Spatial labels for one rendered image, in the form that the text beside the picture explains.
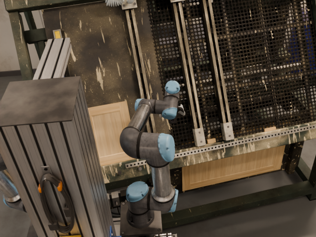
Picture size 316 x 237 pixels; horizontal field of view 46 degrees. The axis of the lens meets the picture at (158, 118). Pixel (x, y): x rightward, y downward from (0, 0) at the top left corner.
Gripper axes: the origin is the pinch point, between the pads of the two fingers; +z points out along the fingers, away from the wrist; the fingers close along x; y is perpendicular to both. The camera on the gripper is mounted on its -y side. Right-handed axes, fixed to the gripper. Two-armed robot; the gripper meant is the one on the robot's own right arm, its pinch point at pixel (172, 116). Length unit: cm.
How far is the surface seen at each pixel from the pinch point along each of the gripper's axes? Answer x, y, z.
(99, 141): 50, 1, 33
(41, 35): 82, 67, -1
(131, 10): 20, 77, -8
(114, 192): 42, -32, 45
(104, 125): 46, 11, 28
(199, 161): -18, -14, 48
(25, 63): 92, 46, -1
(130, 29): 22, 65, -2
